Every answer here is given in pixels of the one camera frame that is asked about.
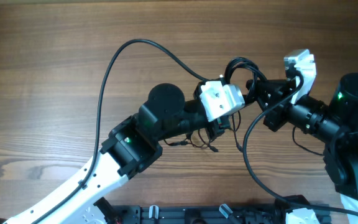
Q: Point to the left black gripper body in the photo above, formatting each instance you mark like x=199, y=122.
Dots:
x=214, y=128

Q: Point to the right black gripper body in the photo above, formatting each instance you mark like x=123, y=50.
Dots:
x=278, y=116

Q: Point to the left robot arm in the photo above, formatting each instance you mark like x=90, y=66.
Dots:
x=130, y=148

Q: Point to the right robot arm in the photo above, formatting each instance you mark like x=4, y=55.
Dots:
x=335, y=124

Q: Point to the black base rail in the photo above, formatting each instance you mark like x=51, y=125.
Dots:
x=277, y=212

